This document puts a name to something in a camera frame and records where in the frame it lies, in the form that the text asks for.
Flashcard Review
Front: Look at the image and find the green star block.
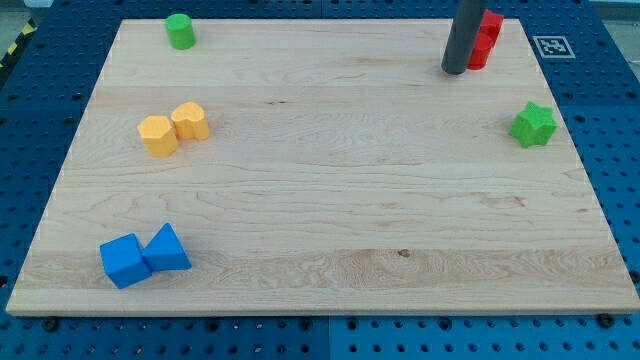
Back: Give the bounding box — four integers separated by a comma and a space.
509, 102, 558, 148

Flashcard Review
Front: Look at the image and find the wooden board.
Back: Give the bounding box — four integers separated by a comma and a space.
7, 19, 639, 317

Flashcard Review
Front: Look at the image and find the yellow heart block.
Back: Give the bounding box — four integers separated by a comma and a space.
171, 102, 210, 140

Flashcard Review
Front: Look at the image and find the yellow hexagon block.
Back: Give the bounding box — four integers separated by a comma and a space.
137, 115, 179, 157

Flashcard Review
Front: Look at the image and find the blue triangle block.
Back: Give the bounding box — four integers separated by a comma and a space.
142, 223, 192, 271

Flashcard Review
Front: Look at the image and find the green cylinder block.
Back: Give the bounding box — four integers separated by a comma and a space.
164, 13, 196, 50

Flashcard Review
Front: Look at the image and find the blue cube block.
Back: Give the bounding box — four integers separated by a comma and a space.
99, 233, 152, 289

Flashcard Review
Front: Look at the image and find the red block front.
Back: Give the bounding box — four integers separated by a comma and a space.
467, 32, 495, 70

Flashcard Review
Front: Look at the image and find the red block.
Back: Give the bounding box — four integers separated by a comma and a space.
479, 9, 504, 45
467, 32, 495, 70

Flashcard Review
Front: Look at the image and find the red block rear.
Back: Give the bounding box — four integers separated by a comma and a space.
479, 9, 504, 45

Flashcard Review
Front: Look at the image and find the white fiducial marker tag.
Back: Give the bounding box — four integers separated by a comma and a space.
533, 35, 575, 59

